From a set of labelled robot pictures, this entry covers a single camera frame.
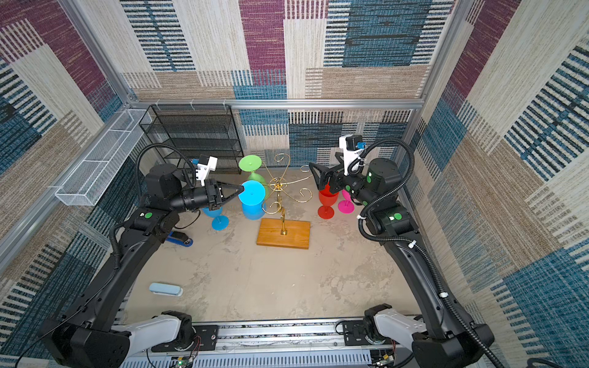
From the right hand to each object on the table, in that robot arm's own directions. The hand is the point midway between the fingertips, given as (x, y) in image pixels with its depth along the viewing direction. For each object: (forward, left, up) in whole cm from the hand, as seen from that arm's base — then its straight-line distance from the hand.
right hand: (327, 163), depth 65 cm
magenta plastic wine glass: (+14, -13, -40) cm, 45 cm away
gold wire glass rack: (0, +14, -9) cm, 17 cm away
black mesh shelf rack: (+42, +58, -18) cm, 74 cm away
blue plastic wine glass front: (+6, +43, -39) cm, 58 cm away
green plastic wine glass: (+8, +24, -7) cm, 26 cm away
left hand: (-6, +23, -4) cm, 24 cm away
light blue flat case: (-23, +54, -36) cm, 69 cm away
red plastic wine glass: (+10, -3, -29) cm, 31 cm away
